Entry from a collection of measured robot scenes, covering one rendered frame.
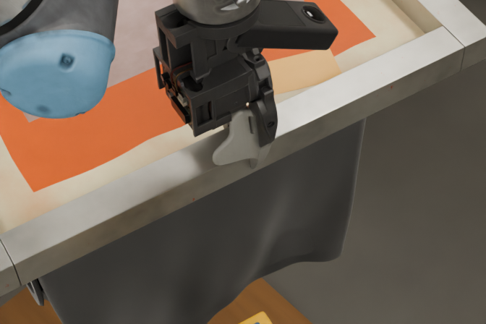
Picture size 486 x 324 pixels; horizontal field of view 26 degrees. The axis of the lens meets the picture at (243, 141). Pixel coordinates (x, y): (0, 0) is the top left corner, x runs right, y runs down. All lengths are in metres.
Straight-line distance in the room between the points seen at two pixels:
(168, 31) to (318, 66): 0.31
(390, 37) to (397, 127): 1.21
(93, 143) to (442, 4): 0.40
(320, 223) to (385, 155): 0.87
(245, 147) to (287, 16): 0.13
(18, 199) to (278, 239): 0.51
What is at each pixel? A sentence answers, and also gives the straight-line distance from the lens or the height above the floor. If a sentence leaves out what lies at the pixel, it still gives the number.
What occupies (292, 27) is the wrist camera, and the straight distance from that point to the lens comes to 0.93.
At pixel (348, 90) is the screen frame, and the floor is 1.05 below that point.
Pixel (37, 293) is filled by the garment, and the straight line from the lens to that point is 1.29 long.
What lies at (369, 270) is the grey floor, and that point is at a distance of 2.17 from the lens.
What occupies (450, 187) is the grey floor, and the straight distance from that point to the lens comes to 2.30.
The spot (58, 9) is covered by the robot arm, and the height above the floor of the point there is 1.38.
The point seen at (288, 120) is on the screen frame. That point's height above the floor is 1.05.
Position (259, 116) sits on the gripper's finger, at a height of 1.13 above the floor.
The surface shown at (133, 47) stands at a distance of 1.17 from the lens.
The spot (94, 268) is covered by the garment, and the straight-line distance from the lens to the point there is 1.23.
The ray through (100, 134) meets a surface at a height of 1.01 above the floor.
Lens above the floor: 1.89
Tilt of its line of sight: 54 degrees down
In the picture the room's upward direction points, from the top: straight up
